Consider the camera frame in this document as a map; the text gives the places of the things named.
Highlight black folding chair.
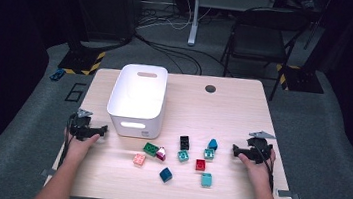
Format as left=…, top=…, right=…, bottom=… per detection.
left=216, top=2, right=313, bottom=106

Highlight left hand-held gripper cable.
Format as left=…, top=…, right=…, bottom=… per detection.
left=59, top=112, right=79, bottom=169

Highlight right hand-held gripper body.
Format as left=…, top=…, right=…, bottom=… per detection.
left=243, top=129, right=277, bottom=167

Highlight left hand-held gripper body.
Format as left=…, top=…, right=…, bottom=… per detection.
left=67, top=107, right=98, bottom=143

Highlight blue rounded toy brick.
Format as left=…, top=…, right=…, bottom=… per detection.
left=206, top=137, right=219, bottom=151

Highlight black floor cables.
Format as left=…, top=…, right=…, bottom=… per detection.
left=131, top=32, right=229, bottom=80

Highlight small blue object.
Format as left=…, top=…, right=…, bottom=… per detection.
left=49, top=66, right=67, bottom=83

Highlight grey metal table clamp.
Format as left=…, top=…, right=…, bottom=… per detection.
left=40, top=168, right=57, bottom=178
left=275, top=188, right=302, bottom=199

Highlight person's left hand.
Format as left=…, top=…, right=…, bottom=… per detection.
left=64, top=129, right=102, bottom=165

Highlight tall light teal toy brick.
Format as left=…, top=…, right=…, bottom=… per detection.
left=200, top=172, right=214, bottom=189

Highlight green toy brick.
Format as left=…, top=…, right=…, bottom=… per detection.
left=142, top=141, right=160, bottom=158

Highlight dark blue sloped toy brick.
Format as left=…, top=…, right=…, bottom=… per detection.
left=158, top=166, right=175, bottom=185

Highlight person's right hand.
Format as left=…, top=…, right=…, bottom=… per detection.
left=234, top=145, right=277, bottom=189

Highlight right hand-held gripper cable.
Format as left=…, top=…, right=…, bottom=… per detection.
left=253, top=145, right=280, bottom=194

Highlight white desk frame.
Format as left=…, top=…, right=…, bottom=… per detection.
left=187, top=0, right=277, bottom=56

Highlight table grommet hole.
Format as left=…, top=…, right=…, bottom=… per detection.
left=203, top=84, right=217, bottom=95

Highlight white plastic bin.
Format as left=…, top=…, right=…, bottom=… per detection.
left=103, top=60, right=170, bottom=142

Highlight magenta sloped toy brick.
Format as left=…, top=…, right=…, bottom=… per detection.
left=154, top=146, right=168, bottom=163

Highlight white floor cables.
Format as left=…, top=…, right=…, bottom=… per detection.
left=136, top=0, right=214, bottom=37

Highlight salmon toy brick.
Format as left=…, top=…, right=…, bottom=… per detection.
left=132, top=152, right=147, bottom=167

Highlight hand-held gripper cable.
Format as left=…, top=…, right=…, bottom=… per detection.
left=59, top=112, right=79, bottom=169
left=253, top=145, right=280, bottom=194

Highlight black toy brick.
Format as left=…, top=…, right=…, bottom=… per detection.
left=178, top=134, right=191, bottom=151

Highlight black yellow-striped stand base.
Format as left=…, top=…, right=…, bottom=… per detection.
left=274, top=63, right=327, bottom=95
left=56, top=40, right=108, bottom=79

